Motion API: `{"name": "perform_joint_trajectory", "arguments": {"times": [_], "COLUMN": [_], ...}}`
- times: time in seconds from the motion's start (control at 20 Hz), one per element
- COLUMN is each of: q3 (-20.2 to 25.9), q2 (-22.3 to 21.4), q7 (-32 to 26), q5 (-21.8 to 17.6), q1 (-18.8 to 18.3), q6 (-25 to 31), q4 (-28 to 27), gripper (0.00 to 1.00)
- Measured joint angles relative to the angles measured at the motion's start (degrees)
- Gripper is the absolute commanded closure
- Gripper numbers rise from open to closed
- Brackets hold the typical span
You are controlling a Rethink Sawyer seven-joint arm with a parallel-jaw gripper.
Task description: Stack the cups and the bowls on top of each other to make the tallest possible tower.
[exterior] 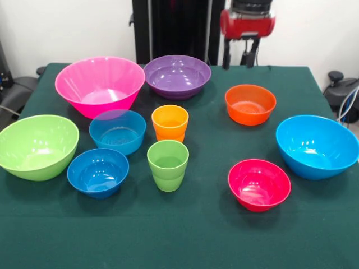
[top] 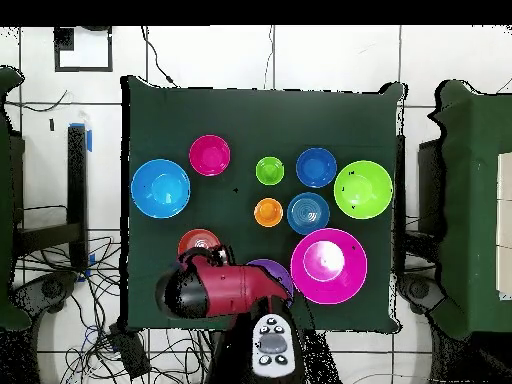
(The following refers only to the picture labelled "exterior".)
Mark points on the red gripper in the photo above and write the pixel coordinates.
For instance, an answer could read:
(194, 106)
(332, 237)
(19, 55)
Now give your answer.
(246, 25)

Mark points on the purple bowl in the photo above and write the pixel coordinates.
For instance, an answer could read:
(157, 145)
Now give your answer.
(176, 73)

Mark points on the large pink bowl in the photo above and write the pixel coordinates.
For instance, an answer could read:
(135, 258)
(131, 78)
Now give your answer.
(98, 81)

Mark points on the orange bowl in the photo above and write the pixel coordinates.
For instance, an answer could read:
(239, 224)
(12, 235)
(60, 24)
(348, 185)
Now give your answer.
(246, 117)

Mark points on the orange cup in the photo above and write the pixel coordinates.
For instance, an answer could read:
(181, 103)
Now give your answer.
(169, 123)

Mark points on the large light blue bowl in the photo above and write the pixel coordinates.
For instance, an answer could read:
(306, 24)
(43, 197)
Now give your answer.
(314, 151)

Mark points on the small crimson bowl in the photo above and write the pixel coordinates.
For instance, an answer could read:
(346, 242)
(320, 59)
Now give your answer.
(258, 185)

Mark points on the green cup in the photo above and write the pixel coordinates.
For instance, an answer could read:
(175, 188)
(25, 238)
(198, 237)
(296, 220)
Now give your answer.
(168, 168)

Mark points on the translucent blue ribbed bowl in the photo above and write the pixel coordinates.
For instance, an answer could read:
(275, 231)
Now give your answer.
(117, 137)

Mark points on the dark green table cloth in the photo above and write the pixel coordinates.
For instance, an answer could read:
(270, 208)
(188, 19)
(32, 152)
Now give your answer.
(196, 229)

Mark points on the small dark blue bowl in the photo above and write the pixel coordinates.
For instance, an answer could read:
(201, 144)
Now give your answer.
(98, 173)

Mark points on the large green bowl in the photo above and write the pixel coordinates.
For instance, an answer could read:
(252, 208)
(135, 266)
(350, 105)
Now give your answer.
(36, 148)

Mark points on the black equipment rack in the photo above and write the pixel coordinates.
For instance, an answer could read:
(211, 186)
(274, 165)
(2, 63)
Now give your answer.
(3, 73)

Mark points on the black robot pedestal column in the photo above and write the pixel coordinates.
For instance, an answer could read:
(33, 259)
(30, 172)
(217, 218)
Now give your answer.
(179, 28)

